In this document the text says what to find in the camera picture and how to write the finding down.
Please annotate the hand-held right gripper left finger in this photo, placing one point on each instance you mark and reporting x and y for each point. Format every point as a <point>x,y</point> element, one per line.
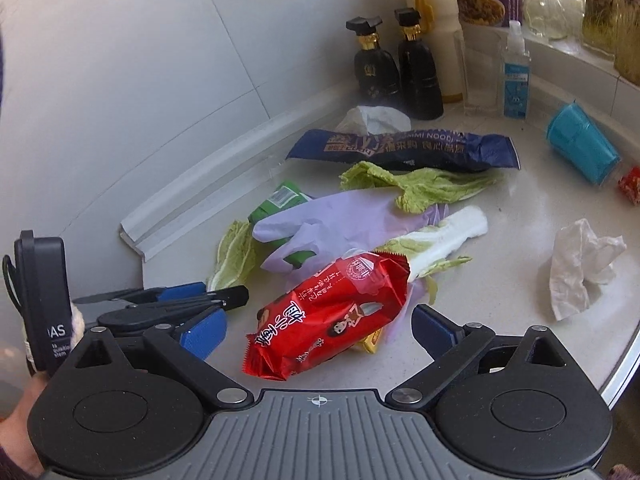
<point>202,332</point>

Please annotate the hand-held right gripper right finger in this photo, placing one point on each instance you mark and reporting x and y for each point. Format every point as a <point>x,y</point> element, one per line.
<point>435,330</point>

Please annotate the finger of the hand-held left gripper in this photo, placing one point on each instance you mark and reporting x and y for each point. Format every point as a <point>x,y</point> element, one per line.
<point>180,290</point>
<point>150,316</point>

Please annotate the red snack packet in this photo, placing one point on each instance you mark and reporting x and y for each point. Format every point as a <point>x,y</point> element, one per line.
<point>325,320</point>

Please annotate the green snack packet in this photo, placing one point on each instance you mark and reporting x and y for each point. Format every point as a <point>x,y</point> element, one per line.
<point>280,205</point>

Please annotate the purple rubber glove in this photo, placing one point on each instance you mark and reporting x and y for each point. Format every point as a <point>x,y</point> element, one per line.
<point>340,220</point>

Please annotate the white tissue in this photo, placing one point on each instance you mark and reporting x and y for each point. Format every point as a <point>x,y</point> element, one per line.
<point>372,119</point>
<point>582,265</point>

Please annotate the dark blue noodle packet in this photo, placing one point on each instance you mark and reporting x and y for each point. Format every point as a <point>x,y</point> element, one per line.
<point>425,152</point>

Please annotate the person's left hand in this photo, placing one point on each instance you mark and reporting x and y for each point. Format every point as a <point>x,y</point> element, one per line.
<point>17,425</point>

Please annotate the small pale cabbage leaf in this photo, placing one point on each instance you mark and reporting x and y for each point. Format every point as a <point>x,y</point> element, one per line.
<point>232,260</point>

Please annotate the yellow wrapper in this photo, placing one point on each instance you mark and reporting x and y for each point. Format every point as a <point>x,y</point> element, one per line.
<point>371,344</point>

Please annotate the cabbage leaf with white stem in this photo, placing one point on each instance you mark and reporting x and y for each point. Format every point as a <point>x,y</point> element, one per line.
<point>445,237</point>

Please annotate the green cabbage leaf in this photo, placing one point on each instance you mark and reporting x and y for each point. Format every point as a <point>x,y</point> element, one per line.
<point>430,187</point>

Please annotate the blue plastic cup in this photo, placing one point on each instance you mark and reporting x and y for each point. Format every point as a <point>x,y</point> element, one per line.
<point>582,142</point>

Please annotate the small red wrapper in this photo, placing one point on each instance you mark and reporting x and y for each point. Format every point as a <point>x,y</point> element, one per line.
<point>631,186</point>

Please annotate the dark bottle with gold neck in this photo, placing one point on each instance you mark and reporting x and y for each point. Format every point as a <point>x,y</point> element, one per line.
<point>419,75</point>
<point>375,70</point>

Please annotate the clear glass tumbler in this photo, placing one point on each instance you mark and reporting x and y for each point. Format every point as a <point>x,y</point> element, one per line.
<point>481,75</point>

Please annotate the clear hand sanitizer bottle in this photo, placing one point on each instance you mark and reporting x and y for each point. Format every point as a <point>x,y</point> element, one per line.
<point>516,80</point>

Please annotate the white bottle with yellow cap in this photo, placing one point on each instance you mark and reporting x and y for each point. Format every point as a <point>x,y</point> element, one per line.
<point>440,25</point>

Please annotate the glass jar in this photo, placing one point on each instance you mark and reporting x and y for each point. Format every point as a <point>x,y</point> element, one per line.
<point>547,12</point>

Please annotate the green potted plants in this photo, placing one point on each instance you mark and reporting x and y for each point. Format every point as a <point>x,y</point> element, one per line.
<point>615,35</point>

